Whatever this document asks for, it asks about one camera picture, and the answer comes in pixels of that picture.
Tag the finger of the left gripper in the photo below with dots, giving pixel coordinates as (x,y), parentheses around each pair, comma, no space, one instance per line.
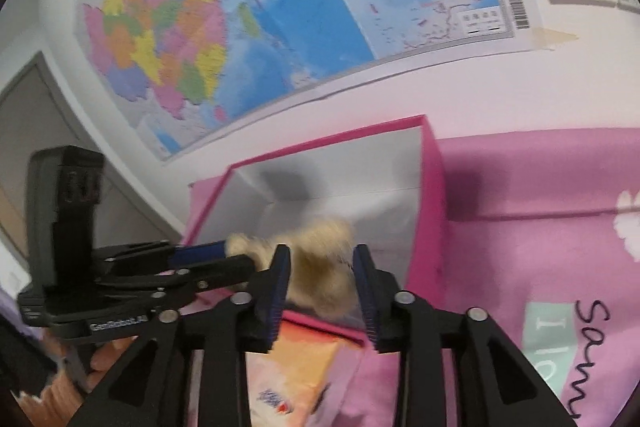
(185,283)
(193,254)

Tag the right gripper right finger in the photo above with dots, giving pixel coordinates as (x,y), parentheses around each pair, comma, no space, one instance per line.
(495,384)

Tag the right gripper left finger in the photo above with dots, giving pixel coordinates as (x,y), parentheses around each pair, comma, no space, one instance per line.
(150,384)

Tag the beige teddy bear plush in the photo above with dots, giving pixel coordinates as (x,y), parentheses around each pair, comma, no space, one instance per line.
(321,279)

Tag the left hand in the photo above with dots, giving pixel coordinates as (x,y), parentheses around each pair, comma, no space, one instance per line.
(61,399)

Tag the pastel tissue pack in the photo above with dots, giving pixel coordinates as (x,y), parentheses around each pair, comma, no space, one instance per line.
(302,380)

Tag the pink floral tablecloth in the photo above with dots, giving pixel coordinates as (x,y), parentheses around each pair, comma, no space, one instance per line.
(542,231)

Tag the grey door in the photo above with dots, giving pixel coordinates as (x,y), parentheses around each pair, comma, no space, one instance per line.
(36,116)

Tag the pink storage box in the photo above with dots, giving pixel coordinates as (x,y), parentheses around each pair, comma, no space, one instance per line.
(386,180)

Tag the colourful wall map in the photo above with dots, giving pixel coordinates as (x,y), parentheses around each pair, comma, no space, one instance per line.
(181,70)

